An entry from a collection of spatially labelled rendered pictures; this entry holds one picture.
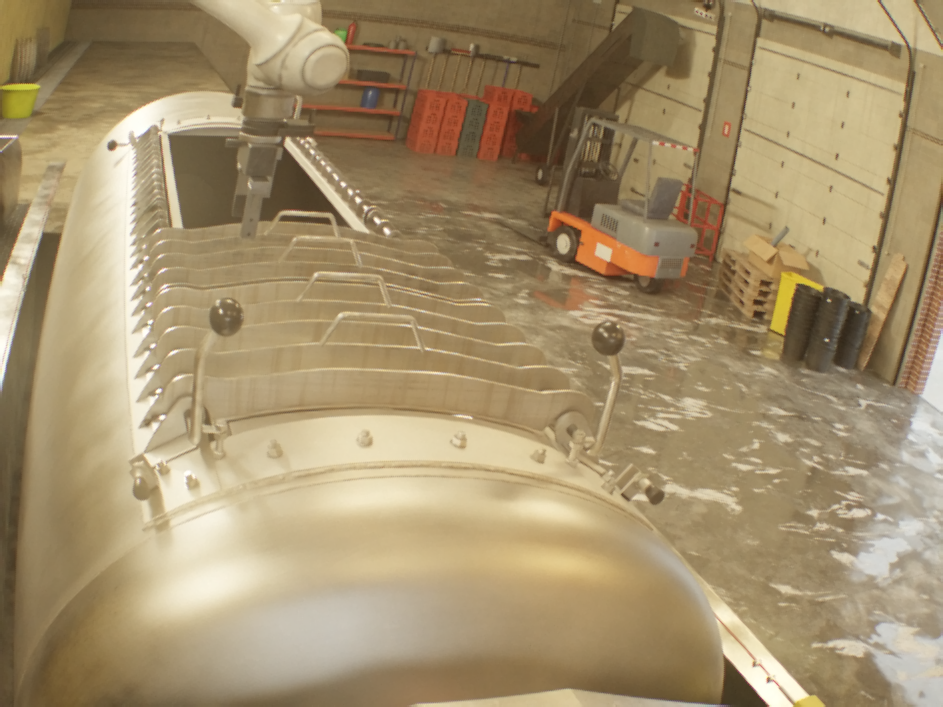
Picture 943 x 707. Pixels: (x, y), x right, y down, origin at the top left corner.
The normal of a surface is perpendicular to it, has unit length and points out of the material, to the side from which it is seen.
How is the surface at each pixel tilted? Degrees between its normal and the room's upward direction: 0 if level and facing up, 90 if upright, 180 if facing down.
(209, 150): 104
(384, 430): 3
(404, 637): 67
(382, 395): 90
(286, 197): 96
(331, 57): 98
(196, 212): 90
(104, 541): 42
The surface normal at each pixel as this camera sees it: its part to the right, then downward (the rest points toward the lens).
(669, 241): 0.59, 0.40
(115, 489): -0.44, -0.73
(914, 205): -0.91, -0.05
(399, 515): 0.22, -0.73
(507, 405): 0.36, 0.40
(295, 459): -0.04, -0.90
